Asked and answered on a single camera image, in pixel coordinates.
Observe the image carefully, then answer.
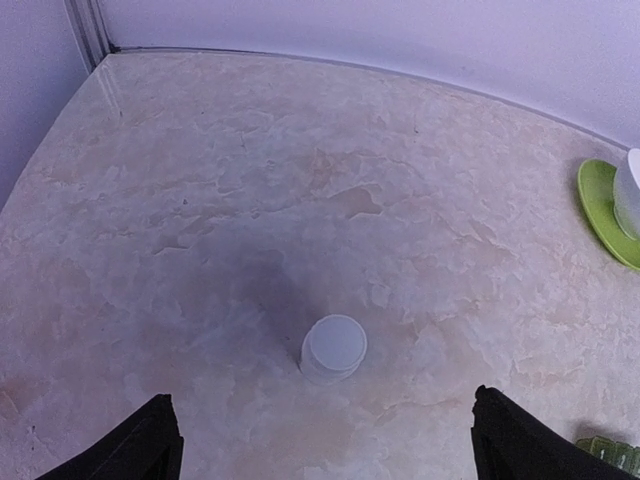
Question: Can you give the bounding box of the left aluminium frame post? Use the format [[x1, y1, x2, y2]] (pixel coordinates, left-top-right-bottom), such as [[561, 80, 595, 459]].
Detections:
[[64, 0, 119, 73]]

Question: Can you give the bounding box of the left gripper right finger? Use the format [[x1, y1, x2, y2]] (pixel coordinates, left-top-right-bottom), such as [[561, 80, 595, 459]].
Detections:
[[471, 385, 632, 480]]

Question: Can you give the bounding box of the small white pill bottle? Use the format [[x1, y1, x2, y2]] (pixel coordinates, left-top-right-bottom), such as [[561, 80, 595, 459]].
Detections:
[[299, 314, 368, 385]]

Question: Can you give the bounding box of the white ceramic bowl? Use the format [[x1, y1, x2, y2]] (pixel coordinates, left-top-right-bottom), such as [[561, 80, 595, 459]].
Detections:
[[613, 148, 640, 240]]

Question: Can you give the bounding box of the green plate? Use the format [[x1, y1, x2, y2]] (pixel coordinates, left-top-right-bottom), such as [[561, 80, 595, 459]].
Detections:
[[577, 159, 639, 271]]

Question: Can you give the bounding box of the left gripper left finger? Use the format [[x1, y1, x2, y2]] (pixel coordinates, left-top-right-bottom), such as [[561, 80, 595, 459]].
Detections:
[[41, 394, 184, 480]]

